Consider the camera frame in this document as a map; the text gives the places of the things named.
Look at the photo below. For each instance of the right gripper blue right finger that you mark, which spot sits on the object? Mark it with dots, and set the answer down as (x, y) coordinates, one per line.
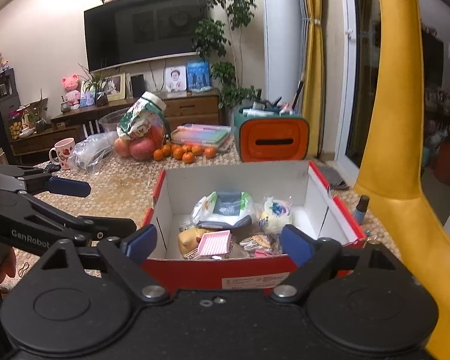
(297, 245)

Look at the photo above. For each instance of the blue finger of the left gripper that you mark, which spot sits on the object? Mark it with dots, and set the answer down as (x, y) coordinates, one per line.
(73, 188)

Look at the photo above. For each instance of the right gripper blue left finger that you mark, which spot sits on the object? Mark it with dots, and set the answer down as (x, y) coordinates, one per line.
(140, 244)

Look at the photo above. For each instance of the blueberry bread packet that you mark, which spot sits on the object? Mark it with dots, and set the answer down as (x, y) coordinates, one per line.
(275, 215)

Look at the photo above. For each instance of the yellow hamster plush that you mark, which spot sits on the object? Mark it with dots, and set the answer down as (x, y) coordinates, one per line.
(189, 240)

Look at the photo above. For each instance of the pink small tray box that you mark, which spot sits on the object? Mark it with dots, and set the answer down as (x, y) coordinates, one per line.
(215, 244)

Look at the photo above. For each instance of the tissue pack green blue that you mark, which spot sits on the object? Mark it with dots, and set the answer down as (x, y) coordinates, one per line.
(224, 211)

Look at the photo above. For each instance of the cartoon monster face toy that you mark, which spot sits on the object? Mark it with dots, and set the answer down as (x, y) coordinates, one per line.
(261, 245)

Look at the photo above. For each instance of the pink strawberry mug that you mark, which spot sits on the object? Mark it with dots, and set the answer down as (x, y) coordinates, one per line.
(60, 153)

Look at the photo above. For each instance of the clear plastic bag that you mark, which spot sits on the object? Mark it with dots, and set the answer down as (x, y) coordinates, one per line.
(89, 155)

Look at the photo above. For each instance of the small brown bottle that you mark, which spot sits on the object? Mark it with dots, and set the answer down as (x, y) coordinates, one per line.
(361, 209)

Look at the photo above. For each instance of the red apple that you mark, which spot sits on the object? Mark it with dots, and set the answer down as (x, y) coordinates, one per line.
(142, 150)
(122, 147)

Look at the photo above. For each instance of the red cardboard box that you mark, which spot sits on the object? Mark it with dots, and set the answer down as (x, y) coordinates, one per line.
(304, 184)

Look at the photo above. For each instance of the pink pig plush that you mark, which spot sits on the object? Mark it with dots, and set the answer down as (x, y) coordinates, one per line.
(71, 85)

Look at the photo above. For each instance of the mandarin orange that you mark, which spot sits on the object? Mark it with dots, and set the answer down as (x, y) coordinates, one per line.
(188, 158)
(210, 152)
(158, 155)

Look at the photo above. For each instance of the clear fruit container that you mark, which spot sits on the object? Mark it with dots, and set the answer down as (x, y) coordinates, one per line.
(110, 121)

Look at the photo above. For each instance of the yellow giraffe chair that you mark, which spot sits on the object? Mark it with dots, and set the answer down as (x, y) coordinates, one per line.
(390, 169)

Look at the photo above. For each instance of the green orange tissue box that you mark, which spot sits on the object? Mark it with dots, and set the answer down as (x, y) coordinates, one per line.
(263, 136)

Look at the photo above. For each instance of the floral cloth bag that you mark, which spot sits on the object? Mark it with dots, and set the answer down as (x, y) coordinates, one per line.
(138, 119)

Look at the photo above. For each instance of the stack of colourful folders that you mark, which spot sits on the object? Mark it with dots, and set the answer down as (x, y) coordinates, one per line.
(204, 135)

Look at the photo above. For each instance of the black speaker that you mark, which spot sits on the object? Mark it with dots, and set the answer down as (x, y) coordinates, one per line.
(137, 85)

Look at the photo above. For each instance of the yellow curtain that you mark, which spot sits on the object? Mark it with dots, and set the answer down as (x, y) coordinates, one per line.
(314, 70)

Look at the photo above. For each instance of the wooden tv cabinet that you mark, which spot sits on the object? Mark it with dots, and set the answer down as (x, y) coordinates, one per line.
(181, 108)

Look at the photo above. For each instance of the blue picture card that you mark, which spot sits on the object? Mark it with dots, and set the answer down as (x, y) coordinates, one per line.
(198, 76)

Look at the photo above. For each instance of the green potted tree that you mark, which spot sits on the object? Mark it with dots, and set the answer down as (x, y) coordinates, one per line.
(221, 40)

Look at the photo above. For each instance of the white air conditioner column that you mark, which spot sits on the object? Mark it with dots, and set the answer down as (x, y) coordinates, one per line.
(283, 48)

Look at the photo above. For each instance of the wooden photo frame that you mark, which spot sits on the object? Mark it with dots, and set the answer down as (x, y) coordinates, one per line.
(115, 87)

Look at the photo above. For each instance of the child photo frame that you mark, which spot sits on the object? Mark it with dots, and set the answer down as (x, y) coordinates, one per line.
(176, 79)

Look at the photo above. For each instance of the wall television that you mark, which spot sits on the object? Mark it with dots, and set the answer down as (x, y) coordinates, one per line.
(129, 31)

